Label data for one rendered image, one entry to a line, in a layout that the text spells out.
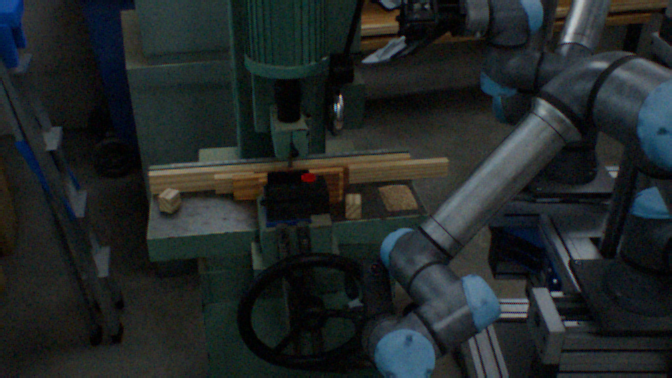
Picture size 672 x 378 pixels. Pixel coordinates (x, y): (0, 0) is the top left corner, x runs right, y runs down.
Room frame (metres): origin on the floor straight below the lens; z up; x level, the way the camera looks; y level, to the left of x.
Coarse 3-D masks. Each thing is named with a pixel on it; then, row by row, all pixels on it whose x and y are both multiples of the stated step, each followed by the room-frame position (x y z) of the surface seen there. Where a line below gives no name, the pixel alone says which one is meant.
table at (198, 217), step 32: (192, 192) 1.34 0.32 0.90; (352, 192) 1.34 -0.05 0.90; (416, 192) 1.34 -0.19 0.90; (160, 224) 1.21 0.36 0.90; (192, 224) 1.21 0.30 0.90; (224, 224) 1.21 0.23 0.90; (256, 224) 1.21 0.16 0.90; (352, 224) 1.22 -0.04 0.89; (384, 224) 1.24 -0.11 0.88; (416, 224) 1.25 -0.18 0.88; (160, 256) 1.16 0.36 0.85; (192, 256) 1.17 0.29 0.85; (256, 256) 1.14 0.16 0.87
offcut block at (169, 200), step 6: (168, 192) 1.28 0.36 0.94; (174, 192) 1.28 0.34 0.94; (162, 198) 1.26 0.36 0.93; (168, 198) 1.25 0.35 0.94; (174, 198) 1.26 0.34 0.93; (162, 204) 1.26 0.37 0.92; (168, 204) 1.25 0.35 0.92; (174, 204) 1.26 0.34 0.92; (180, 204) 1.28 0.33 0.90; (162, 210) 1.26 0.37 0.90; (168, 210) 1.25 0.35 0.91; (174, 210) 1.26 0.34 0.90
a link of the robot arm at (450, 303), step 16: (432, 272) 0.81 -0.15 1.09; (448, 272) 0.81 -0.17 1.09; (416, 288) 0.80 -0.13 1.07; (432, 288) 0.78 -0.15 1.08; (448, 288) 0.77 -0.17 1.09; (464, 288) 0.76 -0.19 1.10; (480, 288) 0.76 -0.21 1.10; (416, 304) 0.79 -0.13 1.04; (432, 304) 0.75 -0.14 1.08; (448, 304) 0.74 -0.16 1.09; (464, 304) 0.74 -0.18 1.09; (480, 304) 0.74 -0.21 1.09; (496, 304) 0.75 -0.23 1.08; (432, 320) 0.73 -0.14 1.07; (448, 320) 0.72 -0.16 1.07; (464, 320) 0.73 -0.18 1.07; (480, 320) 0.73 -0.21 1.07; (432, 336) 0.71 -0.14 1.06; (448, 336) 0.71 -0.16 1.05; (464, 336) 0.72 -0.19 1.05
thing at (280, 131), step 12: (276, 108) 1.43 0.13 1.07; (276, 120) 1.36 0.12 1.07; (300, 120) 1.36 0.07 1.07; (276, 132) 1.31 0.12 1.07; (288, 132) 1.32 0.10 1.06; (300, 132) 1.32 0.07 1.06; (276, 144) 1.31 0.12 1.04; (288, 144) 1.32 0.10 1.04; (300, 144) 1.32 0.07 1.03; (276, 156) 1.31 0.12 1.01; (288, 156) 1.32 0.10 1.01; (300, 156) 1.32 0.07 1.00
